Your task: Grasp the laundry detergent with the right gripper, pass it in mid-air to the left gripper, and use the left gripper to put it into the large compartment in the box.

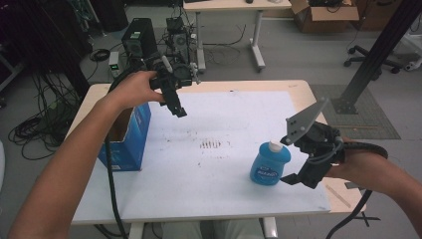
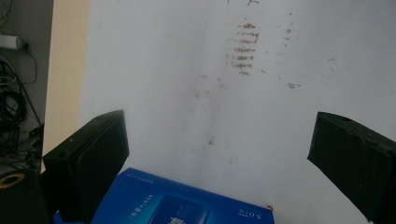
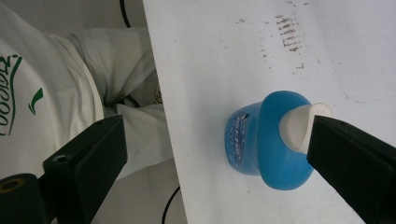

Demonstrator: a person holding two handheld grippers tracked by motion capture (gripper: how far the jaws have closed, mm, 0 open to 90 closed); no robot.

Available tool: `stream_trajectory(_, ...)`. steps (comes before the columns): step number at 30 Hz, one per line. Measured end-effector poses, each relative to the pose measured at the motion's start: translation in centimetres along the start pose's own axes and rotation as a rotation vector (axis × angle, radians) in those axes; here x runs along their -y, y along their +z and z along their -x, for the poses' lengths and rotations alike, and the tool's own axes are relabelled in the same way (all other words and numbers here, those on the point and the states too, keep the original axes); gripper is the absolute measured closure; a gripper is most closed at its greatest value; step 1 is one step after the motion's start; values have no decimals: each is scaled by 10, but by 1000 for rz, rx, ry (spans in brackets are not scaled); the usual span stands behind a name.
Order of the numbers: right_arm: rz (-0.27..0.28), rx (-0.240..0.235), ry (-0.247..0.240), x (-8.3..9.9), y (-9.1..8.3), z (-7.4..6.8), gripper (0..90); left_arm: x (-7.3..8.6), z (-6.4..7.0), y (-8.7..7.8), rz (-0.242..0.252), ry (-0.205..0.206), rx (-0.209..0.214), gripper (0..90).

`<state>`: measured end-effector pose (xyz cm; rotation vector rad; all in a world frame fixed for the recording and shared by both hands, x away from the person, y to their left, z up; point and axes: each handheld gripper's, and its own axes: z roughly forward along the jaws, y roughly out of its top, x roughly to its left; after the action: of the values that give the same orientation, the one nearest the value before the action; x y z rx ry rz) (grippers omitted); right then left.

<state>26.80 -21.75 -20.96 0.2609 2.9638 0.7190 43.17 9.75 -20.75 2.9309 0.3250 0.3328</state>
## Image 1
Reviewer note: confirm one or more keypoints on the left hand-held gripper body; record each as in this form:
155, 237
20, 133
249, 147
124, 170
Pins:
172, 73

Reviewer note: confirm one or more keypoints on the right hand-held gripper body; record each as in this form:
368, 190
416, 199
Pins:
318, 139

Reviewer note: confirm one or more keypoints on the blue bottle with white cap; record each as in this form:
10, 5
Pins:
268, 166

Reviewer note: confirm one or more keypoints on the blue cardboard box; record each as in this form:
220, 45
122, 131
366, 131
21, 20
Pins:
132, 142

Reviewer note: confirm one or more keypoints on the person's left hand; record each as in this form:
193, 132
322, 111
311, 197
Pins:
136, 89

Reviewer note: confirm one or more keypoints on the person's right hand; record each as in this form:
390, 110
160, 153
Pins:
355, 166

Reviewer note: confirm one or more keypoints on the small grey computer tower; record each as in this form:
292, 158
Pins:
180, 41

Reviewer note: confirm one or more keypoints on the black computer tower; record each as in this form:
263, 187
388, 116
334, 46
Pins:
142, 36

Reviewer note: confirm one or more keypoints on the small black box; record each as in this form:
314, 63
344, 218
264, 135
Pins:
174, 24

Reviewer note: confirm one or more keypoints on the tan tape strip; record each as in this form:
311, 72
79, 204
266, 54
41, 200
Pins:
337, 195

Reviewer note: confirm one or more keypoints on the white table leg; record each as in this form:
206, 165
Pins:
270, 227
136, 231

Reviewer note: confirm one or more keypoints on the black tape piece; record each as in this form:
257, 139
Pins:
352, 185

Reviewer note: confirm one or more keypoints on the white device with green light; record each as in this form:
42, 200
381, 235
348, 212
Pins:
113, 61

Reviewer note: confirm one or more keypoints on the grey floor mat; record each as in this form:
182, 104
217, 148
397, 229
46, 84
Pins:
375, 116

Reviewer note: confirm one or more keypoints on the white table mat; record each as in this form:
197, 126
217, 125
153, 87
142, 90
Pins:
215, 179

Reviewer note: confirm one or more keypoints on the black tape cross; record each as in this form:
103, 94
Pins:
365, 219

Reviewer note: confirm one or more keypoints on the white desk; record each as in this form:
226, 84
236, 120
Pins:
232, 5

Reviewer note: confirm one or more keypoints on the black office chair base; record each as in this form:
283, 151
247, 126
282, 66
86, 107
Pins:
361, 51

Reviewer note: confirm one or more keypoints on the open cardboard box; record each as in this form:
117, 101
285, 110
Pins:
328, 23

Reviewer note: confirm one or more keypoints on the white plastic object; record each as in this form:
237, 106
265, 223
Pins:
414, 63

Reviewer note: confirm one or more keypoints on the black curtain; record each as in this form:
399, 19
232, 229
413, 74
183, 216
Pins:
40, 36

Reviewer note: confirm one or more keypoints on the black aluminium post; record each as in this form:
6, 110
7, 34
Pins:
381, 49

